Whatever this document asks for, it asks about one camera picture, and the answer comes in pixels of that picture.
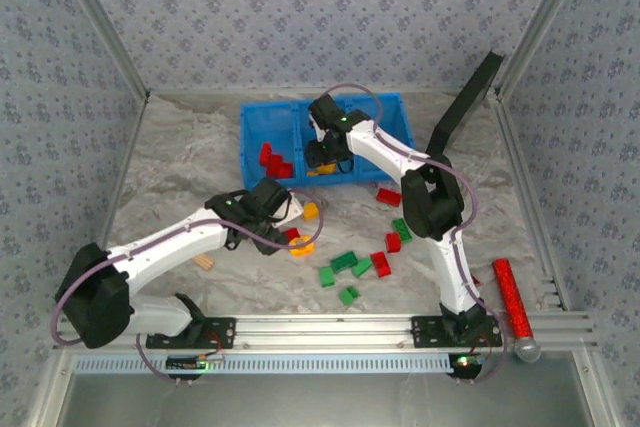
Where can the red lego brick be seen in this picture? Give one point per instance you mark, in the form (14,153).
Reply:
(286,171)
(276,163)
(291,234)
(265,153)
(388,196)
(381,264)
(393,242)

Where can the green lego brick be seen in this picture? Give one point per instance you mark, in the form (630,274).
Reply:
(401,230)
(361,267)
(344,262)
(326,276)
(350,295)

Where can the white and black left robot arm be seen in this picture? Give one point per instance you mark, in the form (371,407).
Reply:
(165,247)

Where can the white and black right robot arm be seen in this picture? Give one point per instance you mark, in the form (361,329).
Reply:
(385,152)

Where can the ridged wooden block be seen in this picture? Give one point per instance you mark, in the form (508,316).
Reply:
(206,263)

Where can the blue three-compartment bin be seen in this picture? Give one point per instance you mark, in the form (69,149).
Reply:
(260,122)

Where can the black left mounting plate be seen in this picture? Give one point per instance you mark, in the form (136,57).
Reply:
(220,332)

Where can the black mounting plate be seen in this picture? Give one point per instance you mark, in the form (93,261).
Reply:
(425,329)
(220,332)

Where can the black angled bar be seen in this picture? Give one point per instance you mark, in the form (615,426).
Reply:
(465,102)

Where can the left circuit board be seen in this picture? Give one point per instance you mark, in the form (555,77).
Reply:
(190,363)

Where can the circuit board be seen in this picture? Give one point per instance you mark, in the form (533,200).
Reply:
(190,363)
(465,366)

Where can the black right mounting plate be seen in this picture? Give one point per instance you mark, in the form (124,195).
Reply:
(425,329)

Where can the red glitter toy microphone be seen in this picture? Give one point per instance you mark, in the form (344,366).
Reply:
(512,297)

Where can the right circuit board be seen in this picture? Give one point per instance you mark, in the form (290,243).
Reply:
(465,366)

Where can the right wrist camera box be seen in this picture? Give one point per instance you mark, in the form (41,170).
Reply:
(327,109)

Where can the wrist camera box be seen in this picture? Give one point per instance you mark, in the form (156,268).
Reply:
(270,197)
(327,109)

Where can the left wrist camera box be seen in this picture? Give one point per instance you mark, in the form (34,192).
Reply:
(270,197)

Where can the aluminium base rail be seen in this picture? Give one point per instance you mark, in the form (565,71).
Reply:
(325,332)

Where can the aluminium back rail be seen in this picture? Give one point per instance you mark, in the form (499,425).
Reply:
(225,91)

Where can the aluminium side rail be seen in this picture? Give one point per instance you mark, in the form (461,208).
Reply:
(529,197)
(47,397)

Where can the aluminium frame post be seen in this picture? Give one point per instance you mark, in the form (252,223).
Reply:
(541,22)
(105,22)

